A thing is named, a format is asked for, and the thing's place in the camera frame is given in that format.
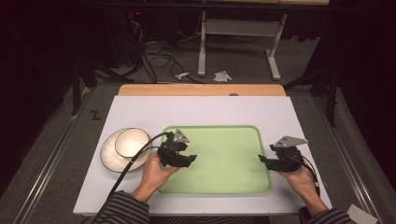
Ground white metal desk frame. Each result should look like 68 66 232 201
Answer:
192 0 331 81

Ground black floor cables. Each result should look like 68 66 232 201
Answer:
128 18 205 85

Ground white plate dark rim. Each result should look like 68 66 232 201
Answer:
99 127 154 174

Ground person's right hand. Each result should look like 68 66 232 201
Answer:
276 167 319 202

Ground person's left hand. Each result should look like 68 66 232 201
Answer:
139 152 181 196

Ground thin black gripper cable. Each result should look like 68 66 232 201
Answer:
288 153 321 197

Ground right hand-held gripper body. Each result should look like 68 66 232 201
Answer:
269 135 309 173

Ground green tray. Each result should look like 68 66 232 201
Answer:
157 124 273 196

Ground metal floor rail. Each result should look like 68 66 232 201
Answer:
12 88 95 224
311 93 385 224

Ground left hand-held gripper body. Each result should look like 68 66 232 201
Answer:
157 128 191 168

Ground crumpled white tissue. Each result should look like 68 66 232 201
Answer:
213 70 233 83

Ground white table mat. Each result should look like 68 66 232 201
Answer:
72 95 332 217

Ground white paper sheet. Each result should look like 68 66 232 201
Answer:
346 203 379 224

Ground white bowl dark rim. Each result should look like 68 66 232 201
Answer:
114 127 152 159

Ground thick black gripper cable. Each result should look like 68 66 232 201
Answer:
90 132 173 224

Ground black metal stand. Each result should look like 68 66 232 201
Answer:
282 66 341 128
70 58 135 117

